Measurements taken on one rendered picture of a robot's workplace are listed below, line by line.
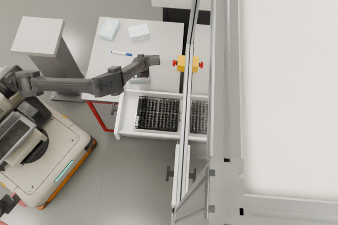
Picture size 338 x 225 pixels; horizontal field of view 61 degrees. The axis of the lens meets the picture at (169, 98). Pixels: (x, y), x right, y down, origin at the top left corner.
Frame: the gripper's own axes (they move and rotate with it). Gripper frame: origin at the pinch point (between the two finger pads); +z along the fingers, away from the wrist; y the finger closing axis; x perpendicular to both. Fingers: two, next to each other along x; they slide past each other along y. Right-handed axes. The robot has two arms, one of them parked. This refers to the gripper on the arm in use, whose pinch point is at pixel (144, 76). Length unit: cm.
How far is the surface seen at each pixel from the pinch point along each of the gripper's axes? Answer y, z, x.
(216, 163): -75, -118, -18
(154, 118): -29.9, -8.3, -6.5
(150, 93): -15.0, -7.2, -4.0
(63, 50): 36, 26, 61
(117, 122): -33.2, -11.7, 12.3
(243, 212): -81, -117, -20
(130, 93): -13.8, -5.8, 7.1
